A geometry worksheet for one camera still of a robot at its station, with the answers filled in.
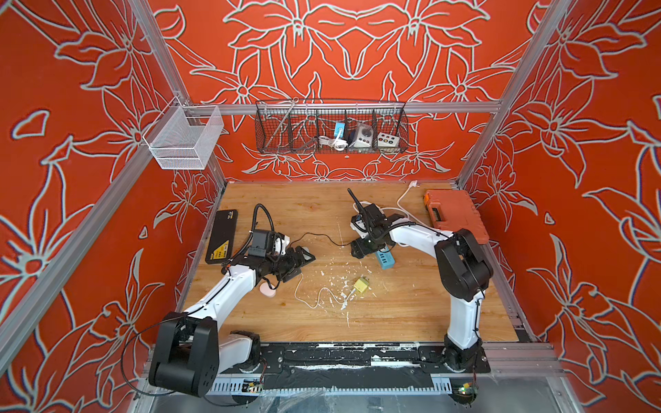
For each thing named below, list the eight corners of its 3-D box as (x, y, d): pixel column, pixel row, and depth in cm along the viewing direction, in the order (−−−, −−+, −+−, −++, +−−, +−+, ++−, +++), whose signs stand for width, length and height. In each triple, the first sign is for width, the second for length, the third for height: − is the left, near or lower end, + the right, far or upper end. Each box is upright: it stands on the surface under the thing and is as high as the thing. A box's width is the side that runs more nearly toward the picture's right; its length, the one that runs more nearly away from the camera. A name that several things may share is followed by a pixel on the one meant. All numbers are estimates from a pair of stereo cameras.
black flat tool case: (210, 267, 98) (204, 259, 93) (221, 215, 114) (216, 206, 110) (233, 264, 98) (229, 257, 94) (241, 213, 115) (237, 205, 110)
